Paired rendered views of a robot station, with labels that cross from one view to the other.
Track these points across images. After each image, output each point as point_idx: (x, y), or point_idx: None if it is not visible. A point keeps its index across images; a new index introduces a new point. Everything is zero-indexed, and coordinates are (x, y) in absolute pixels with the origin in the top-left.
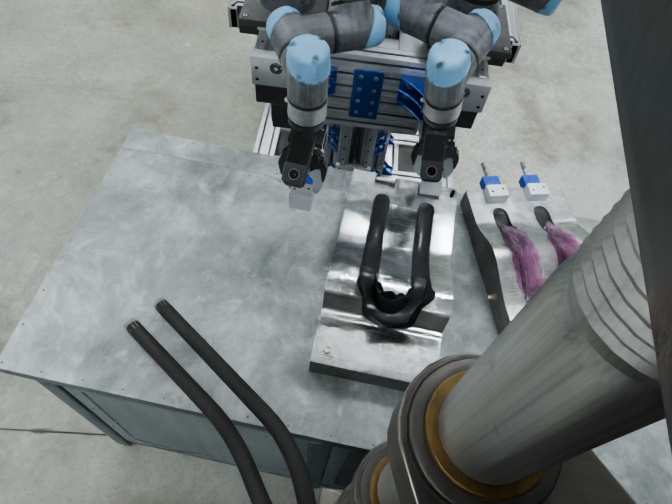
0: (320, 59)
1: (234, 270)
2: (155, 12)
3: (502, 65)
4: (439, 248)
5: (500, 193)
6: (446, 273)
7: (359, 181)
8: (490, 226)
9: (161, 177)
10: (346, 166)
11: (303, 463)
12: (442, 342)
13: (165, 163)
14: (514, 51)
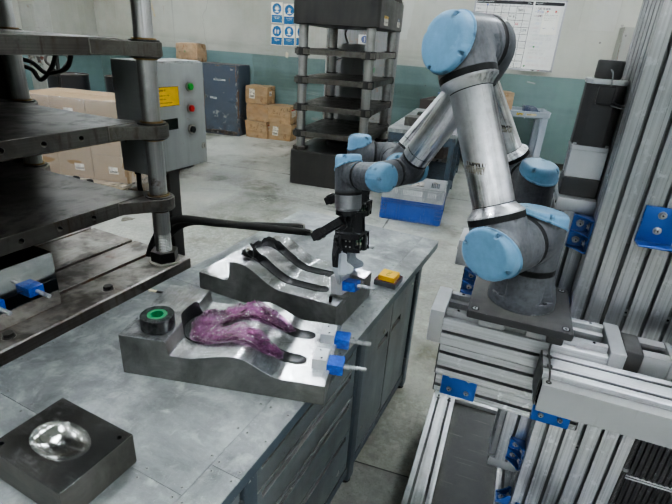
0: (350, 136)
1: (321, 252)
2: None
3: (532, 402)
4: (286, 287)
5: (324, 329)
6: (262, 276)
7: (358, 271)
8: (297, 324)
9: (396, 243)
10: (491, 437)
11: (197, 219)
12: (228, 300)
13: (407, 245)
14: (539, 389)
